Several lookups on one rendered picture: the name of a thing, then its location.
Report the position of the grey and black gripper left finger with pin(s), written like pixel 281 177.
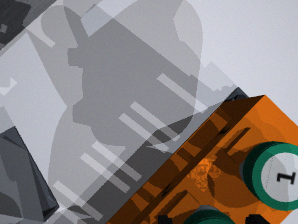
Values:
pixel 163 219

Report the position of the dark grey angle bracket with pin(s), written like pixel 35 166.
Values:
pixel 238 91

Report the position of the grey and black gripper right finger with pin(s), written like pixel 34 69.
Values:
pixel 255 219

